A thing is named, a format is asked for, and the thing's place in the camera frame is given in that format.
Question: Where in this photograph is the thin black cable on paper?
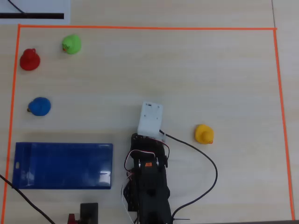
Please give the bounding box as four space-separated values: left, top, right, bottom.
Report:
8 0 27 14

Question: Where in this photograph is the black clamp stand red handle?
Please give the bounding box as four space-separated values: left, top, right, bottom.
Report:
68 202 99 224

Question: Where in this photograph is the blue rubber duck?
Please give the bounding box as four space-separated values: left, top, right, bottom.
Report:
27 97 51 117

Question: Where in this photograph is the orange tape border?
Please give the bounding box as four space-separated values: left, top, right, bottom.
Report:
1 24 296 224

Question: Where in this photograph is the green rubber duck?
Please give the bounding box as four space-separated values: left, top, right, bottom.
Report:
62 34 82 55

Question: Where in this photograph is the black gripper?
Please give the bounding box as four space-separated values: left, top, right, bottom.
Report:
130 133 164 155

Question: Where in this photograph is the yellow rubber duck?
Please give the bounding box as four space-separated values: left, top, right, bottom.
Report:
195 124 214 145

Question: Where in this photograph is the black camera cable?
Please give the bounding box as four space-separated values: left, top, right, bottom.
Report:
160 130 218 224

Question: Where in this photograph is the blue plastic box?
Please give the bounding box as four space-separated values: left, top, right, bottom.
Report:
12 142 114 190

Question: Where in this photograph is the black cable across table edge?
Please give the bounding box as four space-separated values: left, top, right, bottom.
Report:
0 174 56 224

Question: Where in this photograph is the white paper with black bar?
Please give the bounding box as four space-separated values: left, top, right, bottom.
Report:
0 0 71 25

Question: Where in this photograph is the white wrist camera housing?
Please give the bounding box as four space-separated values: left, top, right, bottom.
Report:
137 100 164 137

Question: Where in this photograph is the red rubber duck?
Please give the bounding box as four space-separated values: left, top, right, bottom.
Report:
20 48 41 71

